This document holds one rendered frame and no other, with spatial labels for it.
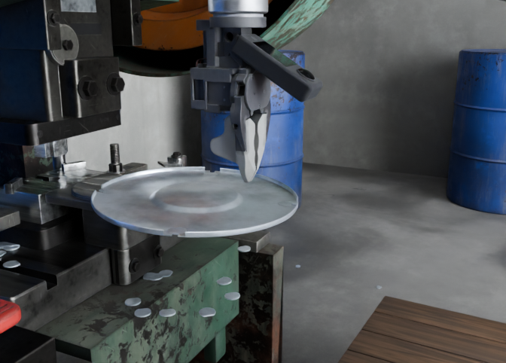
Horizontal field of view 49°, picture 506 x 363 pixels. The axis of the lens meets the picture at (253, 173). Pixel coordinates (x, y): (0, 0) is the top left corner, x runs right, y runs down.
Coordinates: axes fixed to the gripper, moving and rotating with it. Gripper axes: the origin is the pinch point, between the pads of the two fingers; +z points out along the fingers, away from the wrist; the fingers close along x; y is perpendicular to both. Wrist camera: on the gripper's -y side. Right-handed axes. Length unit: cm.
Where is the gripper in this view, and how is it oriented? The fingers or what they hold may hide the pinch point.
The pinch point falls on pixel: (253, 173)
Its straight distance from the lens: 74.6
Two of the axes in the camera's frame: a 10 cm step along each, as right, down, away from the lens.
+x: -4.4, 2.3, -8.7
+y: -9.0, -1.1, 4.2
